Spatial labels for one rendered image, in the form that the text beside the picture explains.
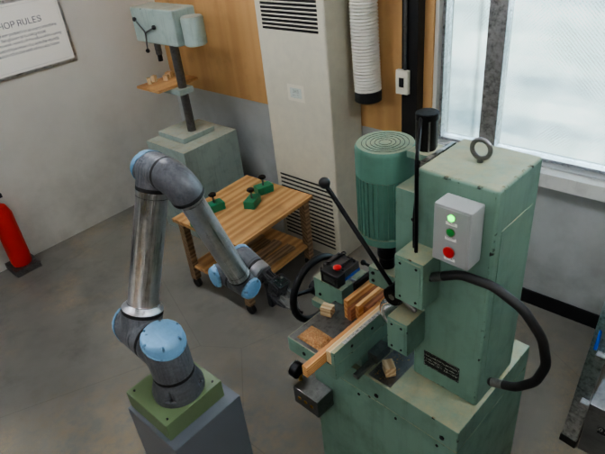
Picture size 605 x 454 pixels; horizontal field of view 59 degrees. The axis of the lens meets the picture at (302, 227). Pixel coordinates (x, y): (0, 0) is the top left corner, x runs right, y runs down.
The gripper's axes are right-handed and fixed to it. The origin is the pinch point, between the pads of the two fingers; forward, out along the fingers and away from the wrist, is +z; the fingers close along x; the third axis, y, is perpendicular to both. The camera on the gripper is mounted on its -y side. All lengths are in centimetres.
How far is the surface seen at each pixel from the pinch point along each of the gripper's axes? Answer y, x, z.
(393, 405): 23, -15, 54
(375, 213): 71, -1, 19
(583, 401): -10, 67, 102
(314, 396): 1.7, -22.0, 30.9
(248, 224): -48, 48, -79
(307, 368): 35, -33, 31
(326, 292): 26.5, -2.4, 12.0
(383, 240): 64, -1, 24
